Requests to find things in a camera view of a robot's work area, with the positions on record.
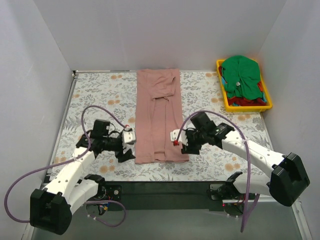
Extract floral patterned table mat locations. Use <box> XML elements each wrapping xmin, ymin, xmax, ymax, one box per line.
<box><xmin>47</xmin><ymin>71</ymin><xmax>272</xmax><ymax>181</ymax></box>

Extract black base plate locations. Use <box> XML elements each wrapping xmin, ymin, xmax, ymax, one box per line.
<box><xmin>89</xmin><ymin>180</ymin><xmax>257</xmax><ymax>213</ymax></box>

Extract aluminium mounting rail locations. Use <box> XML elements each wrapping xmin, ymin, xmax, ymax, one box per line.
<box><xmin>27</xmin><ymin>196</ymin><xmax>312</xmax><ymax>240</ymax></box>

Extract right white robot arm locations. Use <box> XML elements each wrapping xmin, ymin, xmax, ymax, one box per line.
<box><xmin>170</xmin><ymin>110</ymin><xmax>310</xmax><ymax>207</ymax></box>

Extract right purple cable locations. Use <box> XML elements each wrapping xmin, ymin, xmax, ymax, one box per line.
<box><xmin>174</xmin><ymin>110</ymin><xmax>261</xmax><ymax>233</ymax></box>

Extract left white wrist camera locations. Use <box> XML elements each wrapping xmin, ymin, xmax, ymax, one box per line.
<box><xmin>121</xmin><ymin>125</ymin><xmax>137</xmax><ymax>145</ymax></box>

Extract purple cable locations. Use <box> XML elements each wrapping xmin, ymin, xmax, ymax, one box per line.
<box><xmin>174</xmin><ymin>110</ymin><xmax>261</xmax><ymax>233</ymax></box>
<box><xmin>3</xmin><ymin>105</ymin><xmax>133</xmax><ymax>228</ymax></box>

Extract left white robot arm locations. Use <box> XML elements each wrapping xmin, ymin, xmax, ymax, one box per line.
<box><xmin>29</xmin><ymin>119</ymin><xmax>136</xmax><ymax>235</ymax></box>

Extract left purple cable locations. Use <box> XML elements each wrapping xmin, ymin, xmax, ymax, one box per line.
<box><xmin>3</xmin><ymin>105</ymin><xmax>133</xmax><ymax>228</ymax></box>

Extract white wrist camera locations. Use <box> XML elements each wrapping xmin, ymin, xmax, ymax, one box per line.
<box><xmin>121</xmin><ymin>125</ymin><xmax>137</xmax><ymax>145</ymax></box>
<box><xmin>170</xmin><ymin>129</ymin><xmax>188</xmax><ymax>146</ymax></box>

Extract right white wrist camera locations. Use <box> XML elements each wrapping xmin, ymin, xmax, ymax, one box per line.
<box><xmin>170</xmin><ymin>129</ymin><xmax>188</xmax><ymax>146</ymax></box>

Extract pink t shirt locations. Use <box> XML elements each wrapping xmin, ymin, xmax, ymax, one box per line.
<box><xmin>135</xmin><ymin>69</ymin><xmax>189</xmax><ymax>164</ymax></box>

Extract green t shirt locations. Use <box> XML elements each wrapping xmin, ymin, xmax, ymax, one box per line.
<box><xmin>221</xmin><ymin>55</ymin><xmax>263</xmax><ymax>101</ymax></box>

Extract yellow plastic bin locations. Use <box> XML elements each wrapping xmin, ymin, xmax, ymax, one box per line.
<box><xmin>216</xmin><ymin>59</ymin><xmax>273</xmax><ymax>112</ymax></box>

